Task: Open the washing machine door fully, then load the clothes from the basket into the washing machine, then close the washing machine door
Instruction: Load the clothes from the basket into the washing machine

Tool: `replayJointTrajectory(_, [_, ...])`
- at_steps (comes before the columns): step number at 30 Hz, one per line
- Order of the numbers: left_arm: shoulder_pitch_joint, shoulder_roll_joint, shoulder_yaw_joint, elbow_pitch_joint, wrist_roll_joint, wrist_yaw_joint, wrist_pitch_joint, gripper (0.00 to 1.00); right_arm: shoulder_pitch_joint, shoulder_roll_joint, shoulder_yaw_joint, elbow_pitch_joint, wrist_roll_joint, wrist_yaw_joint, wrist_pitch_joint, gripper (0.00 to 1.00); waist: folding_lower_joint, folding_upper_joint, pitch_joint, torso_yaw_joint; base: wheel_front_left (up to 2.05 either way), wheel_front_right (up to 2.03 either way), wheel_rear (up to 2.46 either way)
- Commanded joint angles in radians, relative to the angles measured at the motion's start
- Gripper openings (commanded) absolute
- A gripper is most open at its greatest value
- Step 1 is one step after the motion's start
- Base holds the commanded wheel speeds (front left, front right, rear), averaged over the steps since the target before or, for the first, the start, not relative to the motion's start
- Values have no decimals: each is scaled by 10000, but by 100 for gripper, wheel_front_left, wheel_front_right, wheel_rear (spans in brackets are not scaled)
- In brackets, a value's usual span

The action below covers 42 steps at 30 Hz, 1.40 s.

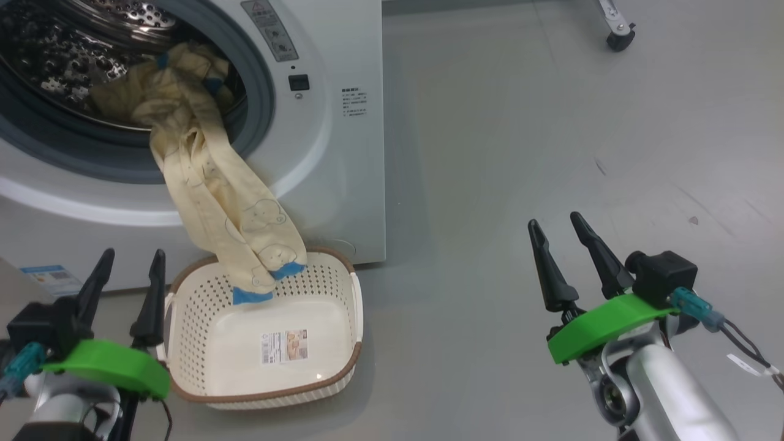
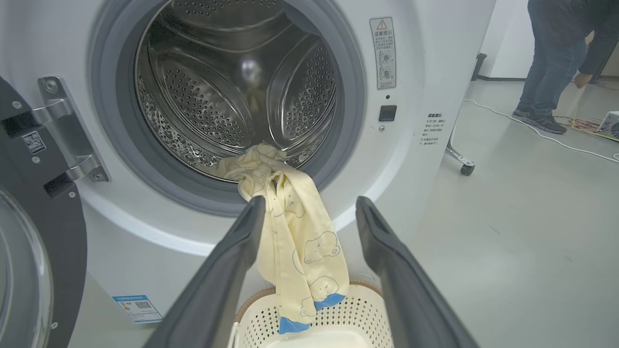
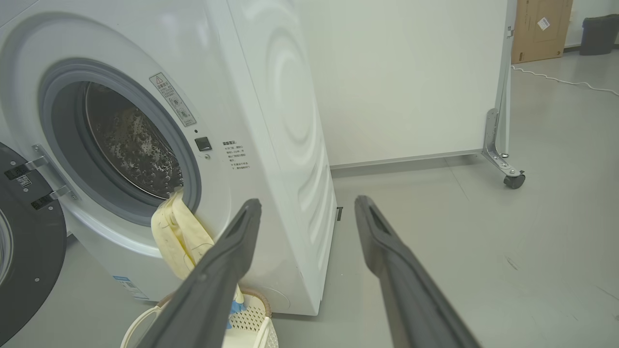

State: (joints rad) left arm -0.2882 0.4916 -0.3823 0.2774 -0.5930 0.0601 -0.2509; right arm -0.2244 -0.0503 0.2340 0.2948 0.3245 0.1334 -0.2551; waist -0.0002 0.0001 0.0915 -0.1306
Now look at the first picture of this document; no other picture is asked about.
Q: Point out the cream laundry basket brown rim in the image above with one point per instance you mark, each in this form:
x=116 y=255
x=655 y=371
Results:
x=245 y=367

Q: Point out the yellow bear print pants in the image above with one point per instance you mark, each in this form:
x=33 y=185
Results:
x=220 y=196

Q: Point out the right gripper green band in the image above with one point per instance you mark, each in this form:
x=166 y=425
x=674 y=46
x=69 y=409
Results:
x=600 y=324

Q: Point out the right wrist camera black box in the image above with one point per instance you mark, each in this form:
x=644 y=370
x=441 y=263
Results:
x=664 y=275

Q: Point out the white front-load washing machine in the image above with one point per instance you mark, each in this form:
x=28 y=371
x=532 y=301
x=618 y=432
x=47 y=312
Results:
x=343 y=184

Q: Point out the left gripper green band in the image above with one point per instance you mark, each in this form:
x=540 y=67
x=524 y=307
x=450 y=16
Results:
x=110 y=364

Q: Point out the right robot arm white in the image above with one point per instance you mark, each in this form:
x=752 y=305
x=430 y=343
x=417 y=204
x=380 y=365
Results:
x=674 y=398

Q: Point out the metal frame leg with caster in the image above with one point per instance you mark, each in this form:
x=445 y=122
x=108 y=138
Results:
x=618 y=30

